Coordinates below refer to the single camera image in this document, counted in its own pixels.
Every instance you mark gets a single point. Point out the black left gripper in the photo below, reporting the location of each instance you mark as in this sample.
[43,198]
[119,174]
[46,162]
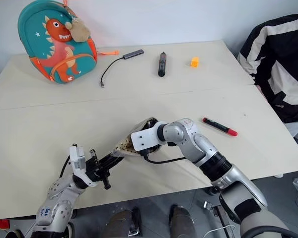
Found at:
[95,171]

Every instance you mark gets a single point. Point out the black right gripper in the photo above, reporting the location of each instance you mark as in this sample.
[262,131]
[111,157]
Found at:
[149,124]

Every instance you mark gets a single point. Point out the grey checked pencil pouch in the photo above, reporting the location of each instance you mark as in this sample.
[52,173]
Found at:
[124,147]

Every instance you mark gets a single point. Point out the red black marker pen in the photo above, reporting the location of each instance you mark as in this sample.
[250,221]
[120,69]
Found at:
[219,126]

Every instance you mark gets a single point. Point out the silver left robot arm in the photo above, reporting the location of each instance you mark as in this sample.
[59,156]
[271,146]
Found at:
[57,198]

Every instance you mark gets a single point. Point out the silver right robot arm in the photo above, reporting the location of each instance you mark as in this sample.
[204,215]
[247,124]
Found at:
[201,146]

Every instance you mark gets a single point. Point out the dark rounded shape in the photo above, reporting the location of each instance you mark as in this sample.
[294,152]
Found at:
[124,223]
[182,223]

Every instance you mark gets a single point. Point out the small orange block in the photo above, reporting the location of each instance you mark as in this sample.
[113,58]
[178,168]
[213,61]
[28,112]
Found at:
[195,63]

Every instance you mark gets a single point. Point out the metal caster wheel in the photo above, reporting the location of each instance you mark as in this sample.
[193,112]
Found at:
[213,210]

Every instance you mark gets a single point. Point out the teal dinosaur backpack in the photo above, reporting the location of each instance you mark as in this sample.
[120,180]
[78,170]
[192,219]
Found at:
[59,62]

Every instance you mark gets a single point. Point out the beige plush toy pendant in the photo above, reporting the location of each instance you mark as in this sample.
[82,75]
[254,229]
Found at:
[80,31]

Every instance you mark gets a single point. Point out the small red object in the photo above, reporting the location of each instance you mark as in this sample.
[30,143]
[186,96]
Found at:
[2,224]

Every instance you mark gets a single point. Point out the person in black white jacket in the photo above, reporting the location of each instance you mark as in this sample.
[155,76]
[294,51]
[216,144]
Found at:
[275,62]

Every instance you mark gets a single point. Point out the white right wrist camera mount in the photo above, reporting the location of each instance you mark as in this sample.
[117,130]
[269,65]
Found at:
[144,137]

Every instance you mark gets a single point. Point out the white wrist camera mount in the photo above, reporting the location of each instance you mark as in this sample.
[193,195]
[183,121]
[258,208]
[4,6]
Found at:
[144,137]
[77,158]

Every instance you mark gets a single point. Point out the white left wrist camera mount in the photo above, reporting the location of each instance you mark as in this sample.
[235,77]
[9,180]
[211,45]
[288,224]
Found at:
[77,158]

